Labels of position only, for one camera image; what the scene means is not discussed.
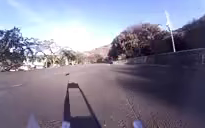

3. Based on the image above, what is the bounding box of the hillside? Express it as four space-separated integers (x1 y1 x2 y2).
169 9 205 53

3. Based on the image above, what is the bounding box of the large brown tree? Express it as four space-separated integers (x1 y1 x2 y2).
107 22 171 62

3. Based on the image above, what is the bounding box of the grey asphalt road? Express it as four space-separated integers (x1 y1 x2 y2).
0 61 205 128

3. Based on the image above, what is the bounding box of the row of trees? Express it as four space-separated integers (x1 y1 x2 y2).
0 27 88 72

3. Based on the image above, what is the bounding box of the stone wall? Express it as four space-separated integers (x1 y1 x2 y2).
113 46 205 67

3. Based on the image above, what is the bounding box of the white pole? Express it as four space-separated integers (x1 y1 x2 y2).
164 9 177 54

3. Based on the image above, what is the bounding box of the robot's own part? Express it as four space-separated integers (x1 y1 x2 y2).
133 119 144 128
61 120 71 128

